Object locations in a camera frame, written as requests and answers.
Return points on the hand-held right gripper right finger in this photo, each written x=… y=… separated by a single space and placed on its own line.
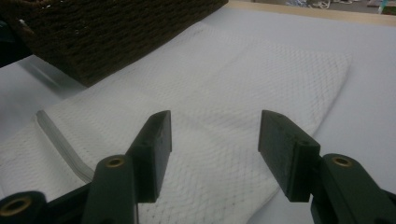
x=286 y=155

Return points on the brown woven basket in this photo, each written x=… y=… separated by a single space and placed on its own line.
x=102 y=34

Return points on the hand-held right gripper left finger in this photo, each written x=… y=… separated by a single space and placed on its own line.
x=149 y=155

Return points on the light wooden table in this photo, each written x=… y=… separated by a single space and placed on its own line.
x=311 y=12

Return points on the blue and white floor item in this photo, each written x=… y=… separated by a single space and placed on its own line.
x=299 y=3

